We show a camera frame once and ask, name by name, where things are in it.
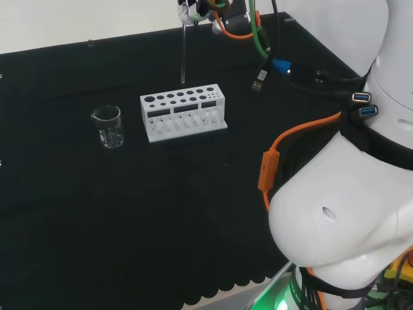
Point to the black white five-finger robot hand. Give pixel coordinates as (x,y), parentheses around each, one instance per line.
(237,16)

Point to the clear glass rod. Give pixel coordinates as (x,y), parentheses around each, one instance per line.
(184,58)

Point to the white test tube rack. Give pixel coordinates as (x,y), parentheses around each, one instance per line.
(146,113)

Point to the black blue usb socket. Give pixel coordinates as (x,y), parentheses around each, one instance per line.
(368,111)
(360,97)

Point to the small clear glass beaker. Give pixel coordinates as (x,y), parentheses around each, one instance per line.
(111,139)

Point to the black bench cloth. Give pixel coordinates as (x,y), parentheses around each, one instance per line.
(96,210)

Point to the yellow stop button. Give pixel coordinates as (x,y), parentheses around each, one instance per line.
(395,271)

